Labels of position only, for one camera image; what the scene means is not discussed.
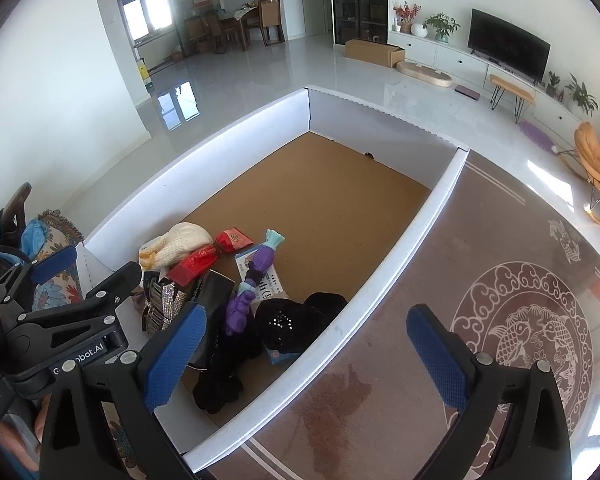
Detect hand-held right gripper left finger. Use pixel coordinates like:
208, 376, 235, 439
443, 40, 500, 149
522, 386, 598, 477
40, 302, 208, 480

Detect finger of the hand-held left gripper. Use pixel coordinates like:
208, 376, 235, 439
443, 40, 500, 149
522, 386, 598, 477
17, 260, 143, 342
0, 245, 78, 311

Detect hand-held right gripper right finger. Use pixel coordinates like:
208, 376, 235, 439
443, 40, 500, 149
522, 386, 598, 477
406, 302, 573, 480

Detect rhinestone bow hair clip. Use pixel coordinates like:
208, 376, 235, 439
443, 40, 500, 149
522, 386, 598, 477
142, 280, 191, 333

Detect black velvet scrunchie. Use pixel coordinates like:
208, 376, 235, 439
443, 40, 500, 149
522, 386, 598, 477
192, 330, 261, 413

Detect cream knit hat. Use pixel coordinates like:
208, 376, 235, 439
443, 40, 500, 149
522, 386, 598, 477
139, 221, 213, 268

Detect black rectangular box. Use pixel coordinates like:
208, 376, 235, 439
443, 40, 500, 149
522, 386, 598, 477
187, 269, 236, 371

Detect red candy-shaped package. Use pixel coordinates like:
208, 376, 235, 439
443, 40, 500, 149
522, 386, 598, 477
167, 227, 255, 286

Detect blue and white medicine box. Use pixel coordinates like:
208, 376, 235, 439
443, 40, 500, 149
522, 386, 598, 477
234, 250, 287, 301

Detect large black velvet bow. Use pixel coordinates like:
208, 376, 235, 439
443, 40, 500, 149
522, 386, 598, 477
255, 291, 348, 356

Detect purple eggplant toy teal top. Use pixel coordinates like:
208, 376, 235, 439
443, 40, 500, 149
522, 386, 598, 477
247, 229, 287, 281

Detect white cardboard box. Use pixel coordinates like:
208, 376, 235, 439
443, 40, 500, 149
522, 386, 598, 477
75, 85, 471, 473

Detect patterned dark wooden desktop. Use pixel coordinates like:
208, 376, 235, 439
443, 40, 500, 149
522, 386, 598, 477
197, 150, 600, 480

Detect person's left hand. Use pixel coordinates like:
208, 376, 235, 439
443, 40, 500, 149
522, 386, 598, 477
0, 400, 46, 480

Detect floral patterned cushion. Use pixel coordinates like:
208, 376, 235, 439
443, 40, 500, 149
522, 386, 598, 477
0, 210, 86, 311

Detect orange lounge chair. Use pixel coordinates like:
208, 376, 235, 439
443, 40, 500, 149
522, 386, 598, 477
560, 121, 600, 231

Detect wooden bench with metal legs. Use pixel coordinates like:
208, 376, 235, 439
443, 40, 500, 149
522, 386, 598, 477
489, 74, 537, 123

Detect wooden dining table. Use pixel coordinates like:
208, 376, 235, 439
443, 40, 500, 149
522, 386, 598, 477
220, 7, 261, 51

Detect oval wooden board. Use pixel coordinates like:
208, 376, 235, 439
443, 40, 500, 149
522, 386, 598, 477
396, 60, 453, 88

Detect wooden dining chair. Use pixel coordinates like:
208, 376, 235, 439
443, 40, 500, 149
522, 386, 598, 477
257, 0, 286, 46

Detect large leafy potted plant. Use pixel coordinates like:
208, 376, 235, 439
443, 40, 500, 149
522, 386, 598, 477
565, 74, 598, 116

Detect white television cabinet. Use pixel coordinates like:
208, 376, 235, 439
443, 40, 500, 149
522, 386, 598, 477
387, 30, 600, 161

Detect brown cardboard carton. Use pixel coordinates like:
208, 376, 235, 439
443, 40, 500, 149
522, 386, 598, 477
344, 38, 406, 68

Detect black television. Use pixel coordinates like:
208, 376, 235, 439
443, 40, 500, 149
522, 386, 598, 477
467, 8, 552, 83

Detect green potted plant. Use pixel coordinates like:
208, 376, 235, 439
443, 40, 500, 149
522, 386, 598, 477
422, 12, 461, 43

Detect red flowers in vase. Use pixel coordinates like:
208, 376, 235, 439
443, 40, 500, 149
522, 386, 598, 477
392, 2, 423, 33

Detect dark glass display cabinet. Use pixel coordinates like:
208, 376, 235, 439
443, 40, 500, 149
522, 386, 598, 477
328, 0, 390, 46

